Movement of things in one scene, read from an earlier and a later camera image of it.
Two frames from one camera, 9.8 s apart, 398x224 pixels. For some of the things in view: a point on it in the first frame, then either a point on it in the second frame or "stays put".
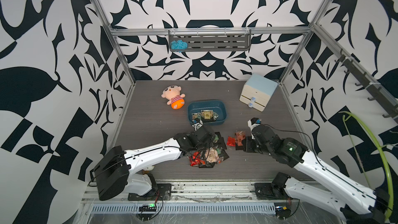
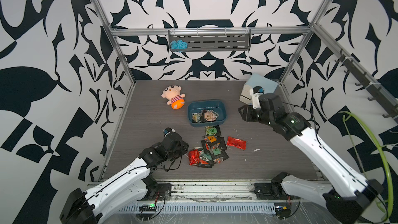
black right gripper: [245, 144] → [246, 110]
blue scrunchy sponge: [179, 44] stays put
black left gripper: [208, 143] → [183, 148]
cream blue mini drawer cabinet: [258, 92] stays put
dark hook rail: [389, 103] stays put
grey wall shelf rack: [214, 40] stays put
